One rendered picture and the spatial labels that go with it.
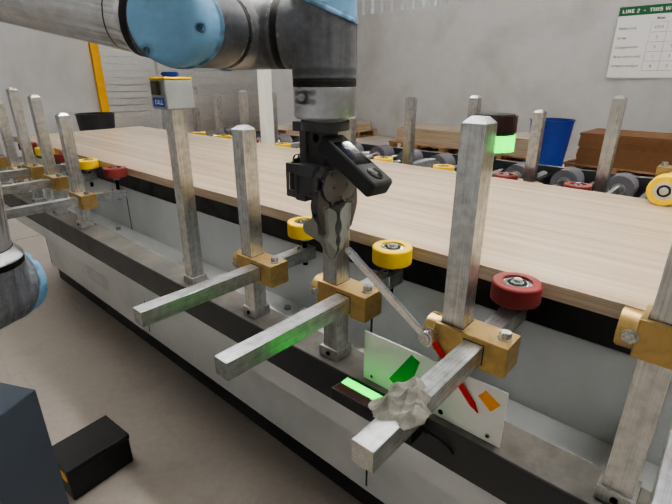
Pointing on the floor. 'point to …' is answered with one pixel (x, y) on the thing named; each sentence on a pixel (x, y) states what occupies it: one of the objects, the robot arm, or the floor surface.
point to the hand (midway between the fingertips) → (335, 252)
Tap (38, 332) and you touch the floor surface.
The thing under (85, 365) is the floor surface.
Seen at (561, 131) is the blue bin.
